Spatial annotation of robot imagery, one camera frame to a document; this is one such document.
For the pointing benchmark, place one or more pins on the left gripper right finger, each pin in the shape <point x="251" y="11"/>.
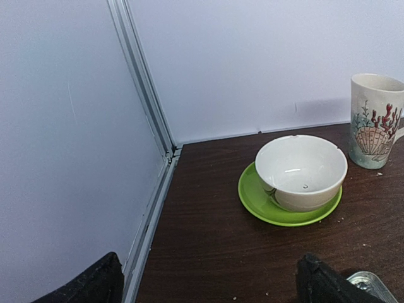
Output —
<point x="316" y="281"/>

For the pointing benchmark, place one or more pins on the bunny print tin lid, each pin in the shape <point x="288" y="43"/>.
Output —
<point x="372" y="284"/>

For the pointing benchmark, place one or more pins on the tall coral print mug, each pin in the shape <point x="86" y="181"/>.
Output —
<point x="376" y="110"/>

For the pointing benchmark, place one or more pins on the left aluminium frame post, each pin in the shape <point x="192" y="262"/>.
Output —
<point x="135" y="58"/>

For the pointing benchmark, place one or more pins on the white bowl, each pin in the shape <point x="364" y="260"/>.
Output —
<point x="301" y="173"/>

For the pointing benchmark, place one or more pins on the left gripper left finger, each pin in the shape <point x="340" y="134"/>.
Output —
<point x="103" y="281"/>

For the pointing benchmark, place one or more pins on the green saucer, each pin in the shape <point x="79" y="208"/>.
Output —
<point x="261" y="205"/>

